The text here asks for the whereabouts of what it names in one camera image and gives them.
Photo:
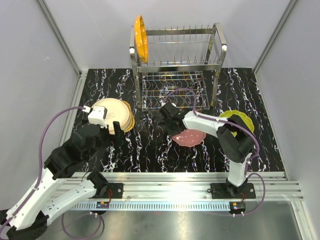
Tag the stainless steel dish rack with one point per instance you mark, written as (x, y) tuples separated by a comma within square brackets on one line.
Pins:
[(184, 64)]

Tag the black marble pattern mat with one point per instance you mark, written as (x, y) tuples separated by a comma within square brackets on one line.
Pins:
[(147, 148)]

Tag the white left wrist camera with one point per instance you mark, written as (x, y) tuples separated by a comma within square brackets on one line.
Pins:
[(98, 116)]

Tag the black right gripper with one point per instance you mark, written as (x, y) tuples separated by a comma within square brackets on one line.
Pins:
[(171, 133)]

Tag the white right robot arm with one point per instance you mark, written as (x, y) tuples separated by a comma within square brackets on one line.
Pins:
[(188, 128)]

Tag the pink dotted plate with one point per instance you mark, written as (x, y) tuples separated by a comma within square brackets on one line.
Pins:
[(189, 138)]

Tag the orange dotted plate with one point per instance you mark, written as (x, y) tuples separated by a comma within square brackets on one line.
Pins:
[(141, 39)]

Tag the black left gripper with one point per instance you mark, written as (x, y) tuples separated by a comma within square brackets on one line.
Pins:
[(110, 137)]

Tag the aluminium rail frame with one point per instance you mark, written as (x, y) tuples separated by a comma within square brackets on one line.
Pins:
[(177, 206)]

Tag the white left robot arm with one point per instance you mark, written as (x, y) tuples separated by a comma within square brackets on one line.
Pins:
[(30, 217)]

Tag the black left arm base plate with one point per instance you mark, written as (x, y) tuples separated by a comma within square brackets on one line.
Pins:
[(115, 188)]

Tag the yellow-green dotted plate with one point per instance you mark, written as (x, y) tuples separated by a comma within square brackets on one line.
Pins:
[(238, 118)]

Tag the stack of plates underneath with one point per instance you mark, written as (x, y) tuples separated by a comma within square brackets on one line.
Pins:
[(121, 111)]

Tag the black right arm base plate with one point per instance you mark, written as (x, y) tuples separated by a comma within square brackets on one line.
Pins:
[(218, 191)]

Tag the cream plate with drawing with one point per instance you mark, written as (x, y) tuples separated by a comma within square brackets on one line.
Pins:
[(105, 102)]

